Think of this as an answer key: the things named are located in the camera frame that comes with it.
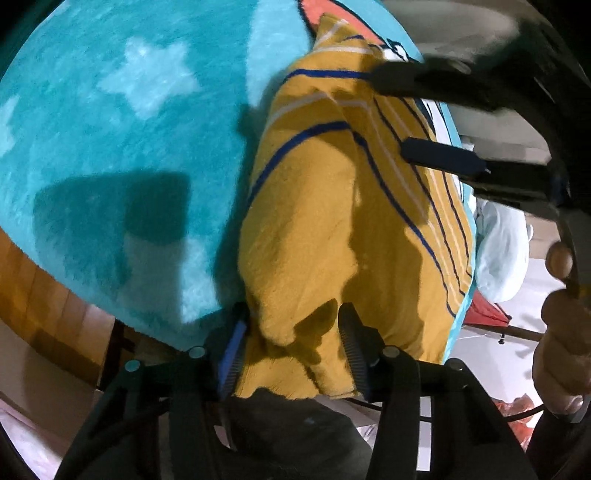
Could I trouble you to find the person's dark trousers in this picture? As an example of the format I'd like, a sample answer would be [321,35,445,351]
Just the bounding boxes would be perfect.
[221,387,372,480]

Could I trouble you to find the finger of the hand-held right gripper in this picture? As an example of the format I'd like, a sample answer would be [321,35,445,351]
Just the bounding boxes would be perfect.
[370,56,509,112]
[401,137,558,207]

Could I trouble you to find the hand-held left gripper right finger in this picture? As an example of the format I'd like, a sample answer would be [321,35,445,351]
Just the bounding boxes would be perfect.
[338,302,539,480]

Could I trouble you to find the person's right hand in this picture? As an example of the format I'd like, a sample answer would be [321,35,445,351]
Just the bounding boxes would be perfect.
[532,241,591,416]

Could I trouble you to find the orange striped sweater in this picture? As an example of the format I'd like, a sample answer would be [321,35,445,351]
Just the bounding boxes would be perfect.
[233,13,476,401]

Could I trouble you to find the white plush toy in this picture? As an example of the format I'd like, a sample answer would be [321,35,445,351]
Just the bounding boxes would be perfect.
[475,200,534,303]

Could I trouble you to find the teal star blanket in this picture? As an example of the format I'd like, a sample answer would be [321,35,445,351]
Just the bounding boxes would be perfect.
[0,0,477,367]

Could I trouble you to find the orange plastic bag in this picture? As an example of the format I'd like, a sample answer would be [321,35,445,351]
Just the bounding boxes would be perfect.
[493,394,542,452]

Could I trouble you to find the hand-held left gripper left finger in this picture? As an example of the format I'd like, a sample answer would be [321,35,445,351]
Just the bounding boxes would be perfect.
[58,305,252,480]

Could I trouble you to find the black cable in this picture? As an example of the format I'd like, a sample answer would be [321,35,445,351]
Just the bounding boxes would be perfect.
[346,397,546,423]

